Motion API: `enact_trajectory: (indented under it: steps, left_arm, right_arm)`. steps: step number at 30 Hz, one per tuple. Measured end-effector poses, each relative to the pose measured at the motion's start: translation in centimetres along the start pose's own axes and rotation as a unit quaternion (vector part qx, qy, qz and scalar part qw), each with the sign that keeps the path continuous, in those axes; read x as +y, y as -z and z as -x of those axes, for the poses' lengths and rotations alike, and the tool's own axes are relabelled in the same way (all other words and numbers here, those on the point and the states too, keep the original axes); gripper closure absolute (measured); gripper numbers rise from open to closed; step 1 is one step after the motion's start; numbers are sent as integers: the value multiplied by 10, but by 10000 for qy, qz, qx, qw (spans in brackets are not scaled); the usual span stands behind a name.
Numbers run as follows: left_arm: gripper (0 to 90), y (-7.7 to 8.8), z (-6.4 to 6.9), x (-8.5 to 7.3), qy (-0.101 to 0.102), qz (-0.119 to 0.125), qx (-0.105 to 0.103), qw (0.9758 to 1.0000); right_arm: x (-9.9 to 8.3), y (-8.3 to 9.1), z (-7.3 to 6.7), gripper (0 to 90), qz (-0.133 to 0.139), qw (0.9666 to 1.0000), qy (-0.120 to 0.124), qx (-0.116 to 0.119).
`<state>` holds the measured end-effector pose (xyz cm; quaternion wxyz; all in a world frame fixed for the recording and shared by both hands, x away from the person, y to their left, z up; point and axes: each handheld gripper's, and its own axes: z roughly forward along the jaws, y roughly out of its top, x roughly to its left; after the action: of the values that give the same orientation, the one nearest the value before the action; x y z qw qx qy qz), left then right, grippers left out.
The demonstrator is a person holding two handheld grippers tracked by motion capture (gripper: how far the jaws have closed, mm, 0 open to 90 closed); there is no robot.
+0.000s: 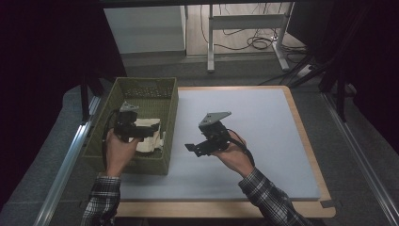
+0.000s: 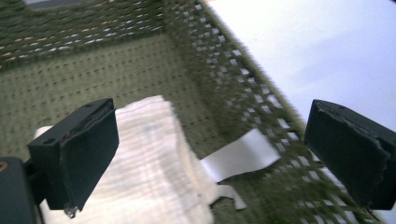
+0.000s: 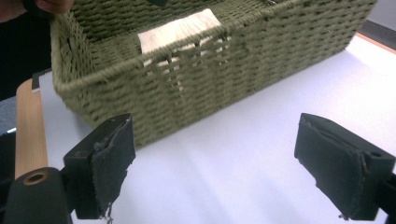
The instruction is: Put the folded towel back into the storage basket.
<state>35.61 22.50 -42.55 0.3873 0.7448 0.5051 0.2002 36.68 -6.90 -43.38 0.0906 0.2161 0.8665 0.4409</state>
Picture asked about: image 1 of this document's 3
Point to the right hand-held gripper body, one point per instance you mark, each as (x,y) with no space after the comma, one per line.
(216,136)

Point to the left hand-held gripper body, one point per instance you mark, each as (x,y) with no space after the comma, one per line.
(125,124)

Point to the cream printed cloth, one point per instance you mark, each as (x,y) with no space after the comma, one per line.
(150,142)

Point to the green plastic basket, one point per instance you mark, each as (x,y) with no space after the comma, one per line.
(144,94)

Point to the person's right hand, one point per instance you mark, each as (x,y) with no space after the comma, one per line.
(235,157)

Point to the person's left hand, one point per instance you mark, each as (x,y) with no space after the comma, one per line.
(119,153)

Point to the wooden table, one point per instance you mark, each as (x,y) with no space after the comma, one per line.
(188,209)

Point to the pale blue board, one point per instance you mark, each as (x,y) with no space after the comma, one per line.
(276,141)

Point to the white cabinet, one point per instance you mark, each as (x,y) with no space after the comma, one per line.
(147,28)

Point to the dark curtain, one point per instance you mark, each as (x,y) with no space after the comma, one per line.
(373,62)
(40,62)

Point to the white power strip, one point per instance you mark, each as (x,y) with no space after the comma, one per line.
(304,71)

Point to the black tripod stand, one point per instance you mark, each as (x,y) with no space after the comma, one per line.
(340,97)

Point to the grey tape piece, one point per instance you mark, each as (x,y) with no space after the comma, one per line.
(331,203)

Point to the aluminium rail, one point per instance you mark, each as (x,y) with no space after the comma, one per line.
(66,169)
(360,157)

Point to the white desk frame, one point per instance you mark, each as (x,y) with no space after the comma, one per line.
(244,22)

